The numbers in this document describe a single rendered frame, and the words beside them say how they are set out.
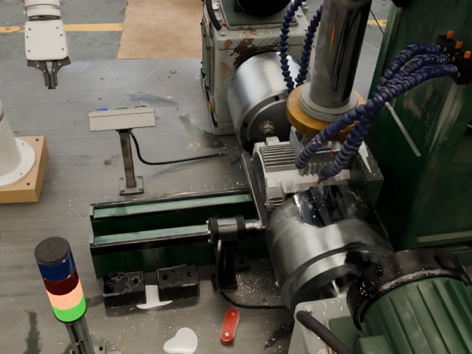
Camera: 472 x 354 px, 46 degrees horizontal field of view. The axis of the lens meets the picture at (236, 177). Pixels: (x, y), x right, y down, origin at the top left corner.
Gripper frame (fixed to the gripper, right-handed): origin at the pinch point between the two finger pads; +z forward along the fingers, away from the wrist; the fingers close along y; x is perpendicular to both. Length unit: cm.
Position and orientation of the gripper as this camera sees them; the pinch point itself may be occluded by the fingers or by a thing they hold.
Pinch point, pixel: (50, 81)
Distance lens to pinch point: 153.8
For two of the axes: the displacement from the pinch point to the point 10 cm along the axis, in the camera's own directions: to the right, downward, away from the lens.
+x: -1.6, -0.9, 9.8
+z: 0.8, 9.9, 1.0
